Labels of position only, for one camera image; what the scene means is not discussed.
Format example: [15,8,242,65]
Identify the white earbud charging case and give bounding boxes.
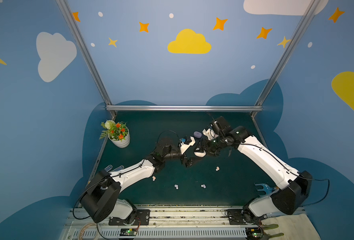
[194,148,206,158]

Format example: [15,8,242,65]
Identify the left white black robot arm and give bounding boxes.
[78,137,206,225]

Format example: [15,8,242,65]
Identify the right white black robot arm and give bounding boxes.
[202,117,313,219]

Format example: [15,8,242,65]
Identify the purple earbud charging case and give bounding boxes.
[194,131,202,139]

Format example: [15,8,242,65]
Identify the blue garden fork tool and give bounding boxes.
[255,184,278,197]

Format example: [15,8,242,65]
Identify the white pot with flowers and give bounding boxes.
[99,120,130,148]

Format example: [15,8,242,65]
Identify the blue dotted work glove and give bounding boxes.
[104,165,124,172]

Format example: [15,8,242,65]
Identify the left green controller board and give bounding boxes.
[120,229,138,237]

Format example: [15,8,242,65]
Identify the green controller board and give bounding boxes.
[120,229,138,237]
[246,228,264,240]

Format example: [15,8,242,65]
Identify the right green controller board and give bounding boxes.
[246,228,264,240]

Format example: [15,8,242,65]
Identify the beige cloth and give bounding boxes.
[262,214,320,240]

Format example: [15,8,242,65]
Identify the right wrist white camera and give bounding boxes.
[202,129,219,141]

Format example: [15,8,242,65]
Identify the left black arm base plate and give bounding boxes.
[109,210,151,226]

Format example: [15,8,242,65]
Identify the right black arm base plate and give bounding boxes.
[225,209,267,225]

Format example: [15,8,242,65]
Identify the green handled pliers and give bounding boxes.
[260,224,284,240]

